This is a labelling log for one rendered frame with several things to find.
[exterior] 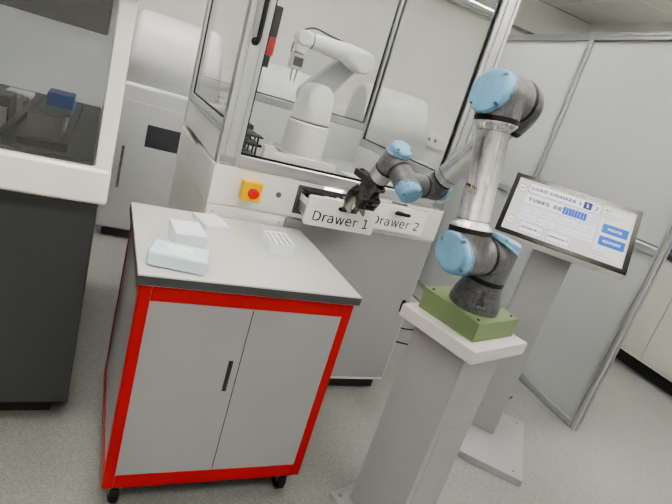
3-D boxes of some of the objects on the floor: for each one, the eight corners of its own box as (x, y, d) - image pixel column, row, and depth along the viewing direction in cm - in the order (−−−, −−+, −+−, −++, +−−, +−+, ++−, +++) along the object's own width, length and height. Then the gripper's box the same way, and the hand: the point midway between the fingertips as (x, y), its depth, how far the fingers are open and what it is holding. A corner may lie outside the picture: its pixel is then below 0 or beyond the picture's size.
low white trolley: (295, 498, 169) (362, 297, 148) (92, 517, 141) (138, 273, 120) (254, 391, 218) (300, 229, 197) (97, 390, 191) (130, 201, 169)
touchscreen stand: (519, 487, 210) (629, 265, 180) (418, 437, 222) (506, 221, 193) (522, 427, 256) (610, 243, 226) (438, 388, 268) (511, 209, 239)
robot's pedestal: (445, 534, 174) (532, 344, 152) (386, 568, 154) (476, 355, 132) (387, 472, 195) (456, 298, 173) (328, 495, 175) (398, 301, 153)
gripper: (367, 186, 163) (337, 224, 178) (395, 192, 168) (364, 228, 183) (362, 166, 167) (334, 204, 183) (390, 173, 172) (360, 210, 188)
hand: (349, 208), depth 184 cm, fingers closed on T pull, 3 cm apart
